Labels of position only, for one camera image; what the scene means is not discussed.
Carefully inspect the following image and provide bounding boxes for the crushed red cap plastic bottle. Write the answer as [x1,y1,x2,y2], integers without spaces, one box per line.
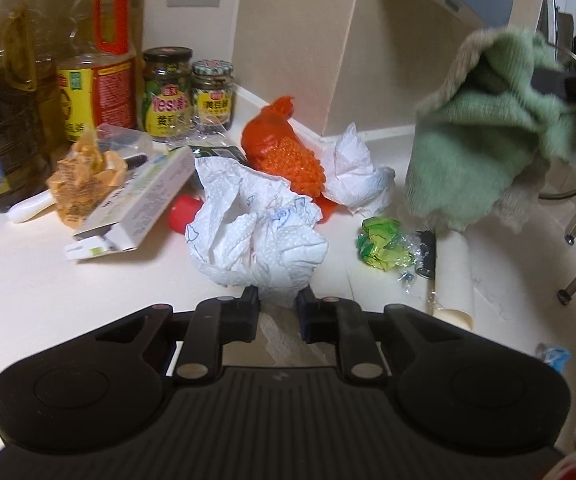
[168,144,249,234]

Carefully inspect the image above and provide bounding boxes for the small black cylinder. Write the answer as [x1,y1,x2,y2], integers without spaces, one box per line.
[415,230,437,279]

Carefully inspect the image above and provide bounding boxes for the white toothbrush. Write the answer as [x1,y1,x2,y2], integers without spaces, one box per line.
[8,152,149,224]

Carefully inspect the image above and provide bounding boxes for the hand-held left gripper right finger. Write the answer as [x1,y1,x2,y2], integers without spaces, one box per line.
[296,290,464,386]

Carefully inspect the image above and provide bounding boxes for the large dark oil bottle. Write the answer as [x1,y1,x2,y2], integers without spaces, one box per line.
[0,0,54,214]

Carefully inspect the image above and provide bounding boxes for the small patterned lid jar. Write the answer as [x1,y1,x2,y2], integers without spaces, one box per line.
[191,60,235,132]

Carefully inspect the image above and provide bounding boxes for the black lid pickle jar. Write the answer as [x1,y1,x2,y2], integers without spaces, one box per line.
[142,46,194,141]

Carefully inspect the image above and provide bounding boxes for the green cloth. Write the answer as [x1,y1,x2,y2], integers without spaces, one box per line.
[402,27,576,234]

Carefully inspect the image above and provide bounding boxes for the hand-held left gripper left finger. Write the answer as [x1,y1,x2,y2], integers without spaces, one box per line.
[92,287,261,386]

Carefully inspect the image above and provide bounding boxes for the blue wrapper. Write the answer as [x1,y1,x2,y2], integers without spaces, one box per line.
[538,342,572,374]

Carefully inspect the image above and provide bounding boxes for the white paper tube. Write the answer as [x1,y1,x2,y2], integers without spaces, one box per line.
[433,232,475,331]

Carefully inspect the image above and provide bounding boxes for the white carton box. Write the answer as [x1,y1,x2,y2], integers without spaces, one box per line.
[65,146,197,262]

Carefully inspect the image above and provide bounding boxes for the yellow label oil bottle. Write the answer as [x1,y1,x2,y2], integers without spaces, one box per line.
[55,0,138,143]

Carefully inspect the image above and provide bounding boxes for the small crumpled white tissue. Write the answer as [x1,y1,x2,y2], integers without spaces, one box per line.
[323,122,397,216]

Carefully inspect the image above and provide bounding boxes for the crumpled orange snack wrapper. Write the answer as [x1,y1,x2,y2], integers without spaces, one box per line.
[46,130,129,229]

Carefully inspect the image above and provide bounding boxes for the clear plastic cup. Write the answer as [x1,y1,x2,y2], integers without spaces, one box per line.
[95,122,156,158]

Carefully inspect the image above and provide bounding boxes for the metal lid rack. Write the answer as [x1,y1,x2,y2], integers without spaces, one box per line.
[538,145,576,306]

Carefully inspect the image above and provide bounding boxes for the large paper towel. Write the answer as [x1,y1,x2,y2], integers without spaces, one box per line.
[185,157,329,309]

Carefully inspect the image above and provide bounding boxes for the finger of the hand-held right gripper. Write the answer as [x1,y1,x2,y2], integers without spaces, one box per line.
[532,71,576,108]

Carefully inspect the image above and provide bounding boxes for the clear plastic wrapper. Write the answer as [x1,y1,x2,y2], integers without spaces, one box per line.
[397,232,440,292]

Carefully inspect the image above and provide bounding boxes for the green candy wrapper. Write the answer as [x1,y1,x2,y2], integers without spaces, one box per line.
[357,216,417,271]

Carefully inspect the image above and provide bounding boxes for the orange mesh bag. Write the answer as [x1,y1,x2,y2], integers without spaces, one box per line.
[241,96,337,224]

